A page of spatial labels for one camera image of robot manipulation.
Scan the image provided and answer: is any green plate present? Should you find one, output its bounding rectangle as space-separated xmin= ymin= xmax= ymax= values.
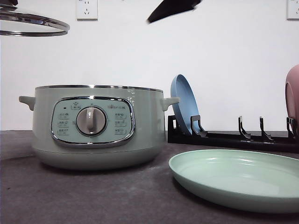
xmin=168 ymin=149 xmax=299 ymax=213

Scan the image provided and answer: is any black plate rack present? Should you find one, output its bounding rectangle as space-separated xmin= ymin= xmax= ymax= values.
xmin=168 ymin=115 xmax=299 ymax=154

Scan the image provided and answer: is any white wall socket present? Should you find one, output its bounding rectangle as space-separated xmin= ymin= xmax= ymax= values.
xmin=284 ymin=0 xmax=299 ymax=22
xmin=76 ymin=0 xmax=98 ymax=22

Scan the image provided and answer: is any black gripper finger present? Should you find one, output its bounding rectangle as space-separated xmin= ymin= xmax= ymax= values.
xmin=147 ymin=0 xmax=202 ymax=23

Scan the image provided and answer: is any white wall socket right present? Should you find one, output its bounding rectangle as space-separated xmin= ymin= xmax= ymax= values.
xmin=284 ymin=0 xmax=299 ymax=22

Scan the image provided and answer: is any blue plate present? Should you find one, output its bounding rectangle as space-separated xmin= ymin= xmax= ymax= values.
xmin=171 ymin=74 xmax=200 ymax=134

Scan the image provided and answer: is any white wall socket left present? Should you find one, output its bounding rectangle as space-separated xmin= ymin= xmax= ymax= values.
xmin=76 ymin=0 xmax=98 ymax=22

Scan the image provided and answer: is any green electric steamer pot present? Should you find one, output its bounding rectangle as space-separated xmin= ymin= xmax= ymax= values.
xmin=19 ymin=85 xmax=180 ymax=170

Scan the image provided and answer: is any glass steamer lid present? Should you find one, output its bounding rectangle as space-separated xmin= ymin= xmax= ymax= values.
xmin=0 ymin=0 xmax=70 ymax=36

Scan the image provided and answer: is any gray table mat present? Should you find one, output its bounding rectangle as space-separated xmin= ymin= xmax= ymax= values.
xmin=0 ymin=130 xmax=299 ymax=224

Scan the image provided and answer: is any pink plate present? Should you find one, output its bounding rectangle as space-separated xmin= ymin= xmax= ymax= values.
xmin=285 ymin=64 xmax=299 ymax=137

